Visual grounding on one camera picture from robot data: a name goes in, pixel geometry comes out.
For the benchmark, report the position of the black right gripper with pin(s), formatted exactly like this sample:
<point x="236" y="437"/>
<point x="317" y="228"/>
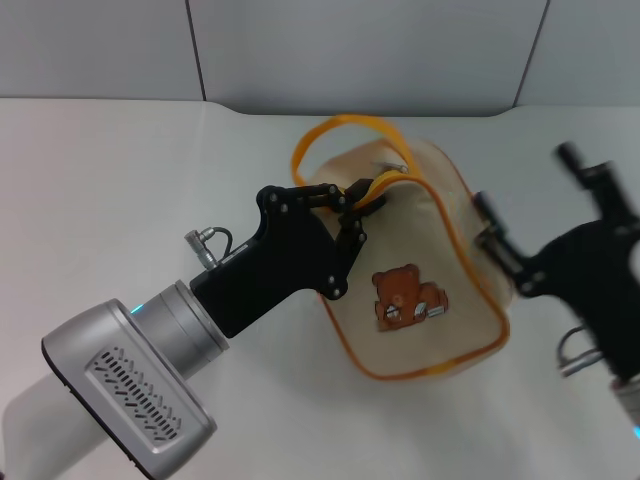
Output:
<point x="610" y="280"/>

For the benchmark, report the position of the silver vented wrist camera box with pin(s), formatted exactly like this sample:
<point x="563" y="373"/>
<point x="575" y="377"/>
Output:
<point x="135" y="385"/>

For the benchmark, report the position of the beige food bag orange trim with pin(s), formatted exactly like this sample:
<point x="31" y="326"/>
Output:
<point x="425" y="250"/>

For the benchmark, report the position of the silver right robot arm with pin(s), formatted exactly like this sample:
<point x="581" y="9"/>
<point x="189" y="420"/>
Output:
<point x="631" y="405"/>

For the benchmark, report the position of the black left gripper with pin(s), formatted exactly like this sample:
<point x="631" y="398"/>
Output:
<point x="290" y="260"/>

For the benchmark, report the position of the white and silver left robot arm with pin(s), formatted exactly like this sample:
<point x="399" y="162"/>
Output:
<point x="190" y="330"/>

